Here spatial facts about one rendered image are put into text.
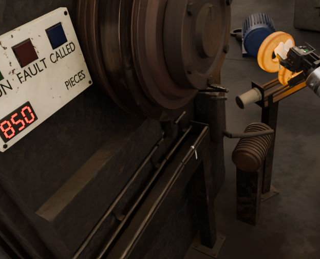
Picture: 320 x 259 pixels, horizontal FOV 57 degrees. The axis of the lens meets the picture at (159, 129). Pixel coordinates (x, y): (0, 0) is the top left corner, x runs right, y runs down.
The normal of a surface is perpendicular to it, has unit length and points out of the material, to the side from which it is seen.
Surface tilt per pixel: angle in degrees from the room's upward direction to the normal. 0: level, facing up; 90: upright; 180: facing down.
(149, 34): 73
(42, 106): 90
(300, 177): 0
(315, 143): 0
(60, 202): 0
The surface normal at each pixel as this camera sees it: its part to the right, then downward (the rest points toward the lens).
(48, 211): -0.16, -0.78
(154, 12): -0.09, 0.18
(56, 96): 0.85, 0.21
